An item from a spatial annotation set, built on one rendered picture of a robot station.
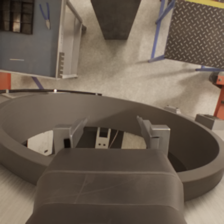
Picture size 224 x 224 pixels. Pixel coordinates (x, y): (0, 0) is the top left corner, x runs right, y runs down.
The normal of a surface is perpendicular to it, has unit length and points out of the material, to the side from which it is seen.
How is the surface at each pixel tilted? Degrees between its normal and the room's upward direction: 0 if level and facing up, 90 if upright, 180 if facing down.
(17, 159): 24
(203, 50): 0
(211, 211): 90
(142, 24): 0
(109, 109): 1
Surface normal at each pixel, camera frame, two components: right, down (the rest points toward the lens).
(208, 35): -0.03, 0.25
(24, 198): 0.15, -0.96
